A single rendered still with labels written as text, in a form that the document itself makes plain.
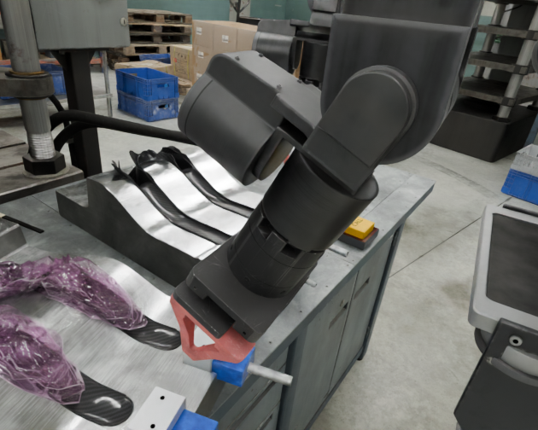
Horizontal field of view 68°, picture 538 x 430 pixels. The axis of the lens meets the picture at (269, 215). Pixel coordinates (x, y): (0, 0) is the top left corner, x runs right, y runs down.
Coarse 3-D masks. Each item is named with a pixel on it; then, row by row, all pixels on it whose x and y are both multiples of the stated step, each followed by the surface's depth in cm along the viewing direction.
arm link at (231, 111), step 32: (224, 64) 23; (256, 64) 24; (192, 96) 24; (224, 96) 24; (256, 96) 23; (288, 96) 22; (320, 96) 24; (352, 96) 17; (384, 96) 17; (416, 96) 17; (192, 128) 25; (224, 128) 24; (256, 128) 23; (320, 128) 19; (352, 128) 18; (384, 128) 17; (224, 160) 25; (256, 160) 24; (320, 160) 20; (352, 160) 19
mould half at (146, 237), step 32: (160, 160) 82; (192, 160) 85; (64, 192) 82; (96, 192) 73; (128, 192) 72; (192, 192) 79; (224, 192) 83; (96, 224) 77; (128, 224) 70; (160, 224) 70; (224, 224) 72; (128, 256) 74; (160, 256) 68; (192, 256) 62
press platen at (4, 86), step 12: (0, 72) 94; (12, 72) 92; (36, 72) 94; (48, 72) 98; (0, 84) 90; (12, 84) 91; (24, 84) 92; (36, 84) 93; (48, 84) 96; (12, 96) 92; (24, 96) 93; (36, 96) 94; (48, 96) 97
